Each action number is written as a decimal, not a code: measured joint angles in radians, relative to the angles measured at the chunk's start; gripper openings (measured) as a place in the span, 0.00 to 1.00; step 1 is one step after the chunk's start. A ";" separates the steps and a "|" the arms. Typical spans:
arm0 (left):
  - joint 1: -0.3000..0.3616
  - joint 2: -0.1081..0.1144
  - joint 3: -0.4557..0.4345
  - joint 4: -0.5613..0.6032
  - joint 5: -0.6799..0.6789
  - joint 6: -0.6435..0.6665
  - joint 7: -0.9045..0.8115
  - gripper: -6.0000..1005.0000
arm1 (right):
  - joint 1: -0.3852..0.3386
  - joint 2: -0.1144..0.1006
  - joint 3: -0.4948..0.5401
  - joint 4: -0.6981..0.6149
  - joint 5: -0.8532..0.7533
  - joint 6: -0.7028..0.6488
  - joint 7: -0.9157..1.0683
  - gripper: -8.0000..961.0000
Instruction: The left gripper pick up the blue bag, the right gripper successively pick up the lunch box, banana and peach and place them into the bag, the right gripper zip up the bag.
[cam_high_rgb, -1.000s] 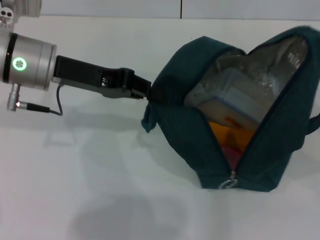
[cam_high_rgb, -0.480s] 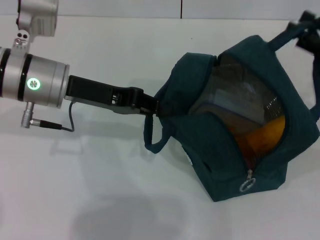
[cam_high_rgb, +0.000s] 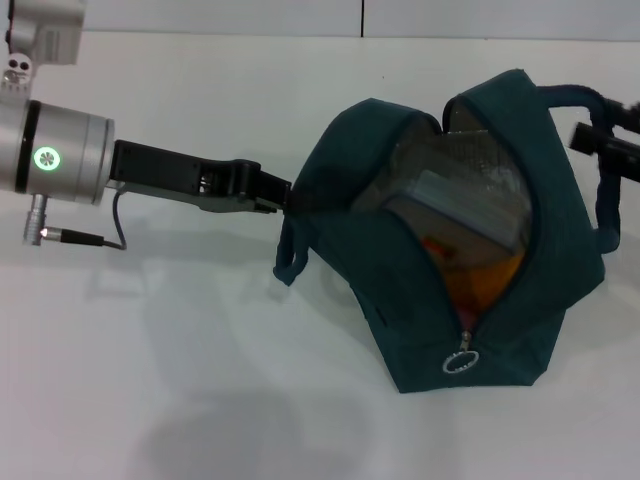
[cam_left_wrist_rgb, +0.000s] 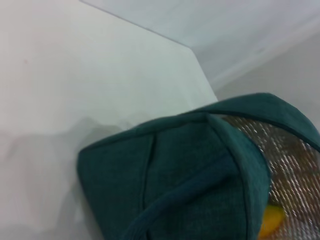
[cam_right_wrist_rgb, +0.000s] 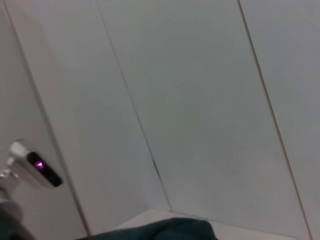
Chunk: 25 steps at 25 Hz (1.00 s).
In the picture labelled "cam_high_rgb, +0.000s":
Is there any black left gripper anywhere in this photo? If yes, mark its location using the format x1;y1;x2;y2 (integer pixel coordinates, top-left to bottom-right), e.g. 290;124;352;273
110;139;321;216

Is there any clear lunch box blue lid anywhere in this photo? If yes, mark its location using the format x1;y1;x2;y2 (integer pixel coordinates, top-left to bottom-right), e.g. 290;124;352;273
382;168;532;254

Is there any dark teal fabric lunch bag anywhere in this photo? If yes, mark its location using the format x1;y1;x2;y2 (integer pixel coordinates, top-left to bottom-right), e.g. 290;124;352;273
272;68;624;396

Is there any yellow toy banana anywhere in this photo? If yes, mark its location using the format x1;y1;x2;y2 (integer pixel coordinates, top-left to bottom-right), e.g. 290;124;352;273
422;238;526;312

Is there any left gripper cable with plug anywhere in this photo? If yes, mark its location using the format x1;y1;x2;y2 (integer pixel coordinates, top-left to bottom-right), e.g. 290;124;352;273
20;192;129;251

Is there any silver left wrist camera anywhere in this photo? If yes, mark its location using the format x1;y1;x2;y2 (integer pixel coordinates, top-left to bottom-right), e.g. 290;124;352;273
0;0;87;101

